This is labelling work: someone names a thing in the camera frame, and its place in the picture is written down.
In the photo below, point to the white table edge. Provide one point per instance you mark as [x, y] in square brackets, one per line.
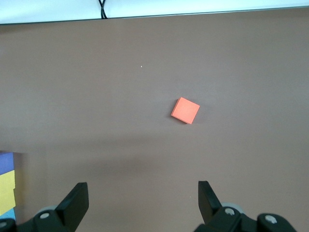
[193, 6]

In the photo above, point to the orange foam block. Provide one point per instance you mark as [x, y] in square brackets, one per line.
[185, 111]

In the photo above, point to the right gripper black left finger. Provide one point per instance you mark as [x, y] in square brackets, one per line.
[70, 212]

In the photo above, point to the brown table mat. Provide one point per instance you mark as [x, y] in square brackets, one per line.
[120, 84]

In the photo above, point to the light blue foam block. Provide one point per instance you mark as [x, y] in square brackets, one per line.
[8, 214]

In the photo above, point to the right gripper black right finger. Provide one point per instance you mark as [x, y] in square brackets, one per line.
[210, 207]

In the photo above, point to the purple foam block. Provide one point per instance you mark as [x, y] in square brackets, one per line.
[6, 162]

